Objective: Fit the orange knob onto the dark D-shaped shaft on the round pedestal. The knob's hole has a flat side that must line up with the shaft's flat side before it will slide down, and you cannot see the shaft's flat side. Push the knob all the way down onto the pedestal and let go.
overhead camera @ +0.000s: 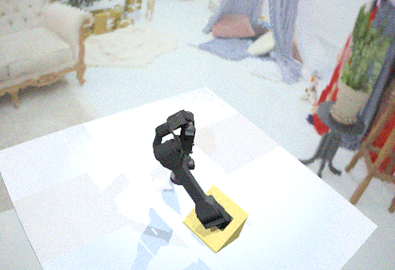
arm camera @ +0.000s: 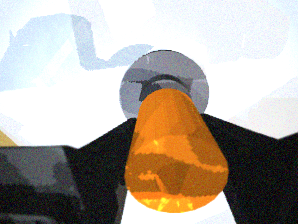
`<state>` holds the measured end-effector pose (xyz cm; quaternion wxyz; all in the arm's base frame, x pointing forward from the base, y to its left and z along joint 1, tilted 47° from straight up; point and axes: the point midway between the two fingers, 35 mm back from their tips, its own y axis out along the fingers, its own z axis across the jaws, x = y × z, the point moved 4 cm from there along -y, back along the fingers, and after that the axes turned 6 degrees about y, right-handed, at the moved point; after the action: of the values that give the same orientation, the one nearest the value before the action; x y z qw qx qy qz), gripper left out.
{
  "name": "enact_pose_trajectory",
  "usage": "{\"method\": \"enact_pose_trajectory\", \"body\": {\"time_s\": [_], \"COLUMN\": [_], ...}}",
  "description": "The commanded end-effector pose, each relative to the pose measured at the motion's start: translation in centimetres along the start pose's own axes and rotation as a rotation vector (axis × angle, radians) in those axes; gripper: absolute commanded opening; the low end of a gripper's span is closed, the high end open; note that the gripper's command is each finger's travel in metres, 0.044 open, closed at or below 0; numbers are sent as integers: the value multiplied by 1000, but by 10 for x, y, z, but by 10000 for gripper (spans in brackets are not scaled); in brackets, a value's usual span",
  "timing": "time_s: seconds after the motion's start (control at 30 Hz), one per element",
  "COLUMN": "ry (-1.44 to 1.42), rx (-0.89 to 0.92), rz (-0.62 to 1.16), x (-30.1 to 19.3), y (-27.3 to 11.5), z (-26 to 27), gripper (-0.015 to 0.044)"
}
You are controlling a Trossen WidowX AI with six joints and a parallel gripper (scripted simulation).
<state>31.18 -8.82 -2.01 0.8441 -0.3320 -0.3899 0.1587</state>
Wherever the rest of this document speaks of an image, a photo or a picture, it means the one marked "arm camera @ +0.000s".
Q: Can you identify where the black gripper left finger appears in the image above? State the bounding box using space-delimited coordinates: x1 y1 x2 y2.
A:
0 118 137 224

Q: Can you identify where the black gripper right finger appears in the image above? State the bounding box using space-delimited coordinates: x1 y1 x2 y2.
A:
201 113 298 224

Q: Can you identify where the orange knob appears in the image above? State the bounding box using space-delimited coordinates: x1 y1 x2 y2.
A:
124 88 229 213

